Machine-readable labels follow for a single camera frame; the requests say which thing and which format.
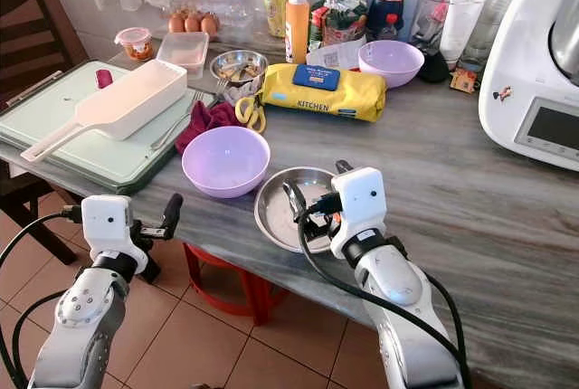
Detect round steel plate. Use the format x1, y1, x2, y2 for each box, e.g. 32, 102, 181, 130
253, 166, 341, 255

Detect yellow kitchen towel package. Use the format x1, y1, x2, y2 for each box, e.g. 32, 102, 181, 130
261, 63, 387, 124

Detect purple plastic bowl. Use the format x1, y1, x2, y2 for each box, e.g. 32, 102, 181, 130
182, 126, 271, 199
357, 41, 425, 89

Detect silver metal utensil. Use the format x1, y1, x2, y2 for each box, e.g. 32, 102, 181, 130
150, 101, 202, 152

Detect dark red cloth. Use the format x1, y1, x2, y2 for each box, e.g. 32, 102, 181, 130
175, 101, 242, 155

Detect red plastic stool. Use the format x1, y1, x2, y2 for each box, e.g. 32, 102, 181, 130
184, 242, 292, 327

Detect small black object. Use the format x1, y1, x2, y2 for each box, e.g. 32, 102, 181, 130
416, 48, 451, 83

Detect steel bowl with food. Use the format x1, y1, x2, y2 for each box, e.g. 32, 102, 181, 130
210, 50, 269, 92

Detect green printed food bag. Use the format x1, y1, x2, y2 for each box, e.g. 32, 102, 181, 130
309, 0, 370, 52

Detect orange sauce bottle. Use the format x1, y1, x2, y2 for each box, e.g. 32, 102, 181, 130
284, 0, 312, 65

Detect small brown tag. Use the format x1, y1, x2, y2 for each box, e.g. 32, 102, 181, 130
451, 68, 479, 95

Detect pale green serving tray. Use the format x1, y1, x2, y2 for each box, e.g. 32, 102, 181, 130
0, 61, 218, 195

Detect dark red-capped bottle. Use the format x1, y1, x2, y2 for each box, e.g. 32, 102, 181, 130
366, 0, 409, 43

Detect clear lidded plastic container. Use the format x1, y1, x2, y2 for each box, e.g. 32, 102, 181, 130
156, 32, 210, 79

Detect small pink-lidded cup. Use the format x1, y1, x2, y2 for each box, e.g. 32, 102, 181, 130
115, 27, 153, 63

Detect white pouch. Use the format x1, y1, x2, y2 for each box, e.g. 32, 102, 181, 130
439, 0, 490, 70

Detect white kitchen appliance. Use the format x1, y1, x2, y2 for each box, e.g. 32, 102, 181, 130
478, 0, 579, 174

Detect stack of clear cups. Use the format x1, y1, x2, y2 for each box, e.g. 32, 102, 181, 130
461, 0, 531, 70

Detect dark wooden chair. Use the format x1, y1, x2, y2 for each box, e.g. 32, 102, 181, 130
0, 0, 91, 265

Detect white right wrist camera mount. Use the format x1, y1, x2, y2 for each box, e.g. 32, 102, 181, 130
330, 167, 388, 260

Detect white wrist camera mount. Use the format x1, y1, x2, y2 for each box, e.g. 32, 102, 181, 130
330, 167, 388, 260
81, 195, 138, 260

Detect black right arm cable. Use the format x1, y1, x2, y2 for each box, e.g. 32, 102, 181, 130
293, 210, 473, 389

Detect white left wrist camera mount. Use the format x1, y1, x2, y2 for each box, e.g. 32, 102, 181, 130
81, 195, 138, 260

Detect yellow-handled scissors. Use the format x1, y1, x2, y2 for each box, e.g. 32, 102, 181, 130
234, 97, 267, 134

